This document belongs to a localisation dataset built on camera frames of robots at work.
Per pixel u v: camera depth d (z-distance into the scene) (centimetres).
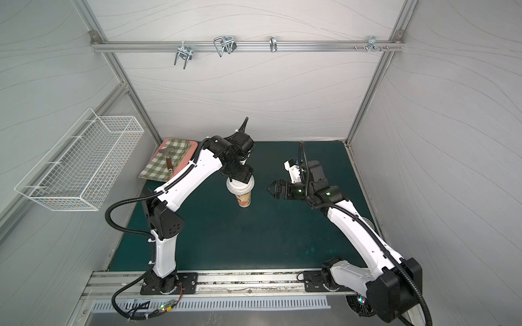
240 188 80
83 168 69
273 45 78
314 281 74
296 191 66
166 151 116
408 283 37
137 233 52
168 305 69
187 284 73
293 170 70
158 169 107
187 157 113
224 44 77
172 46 78
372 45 77
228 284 75
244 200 88
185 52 79
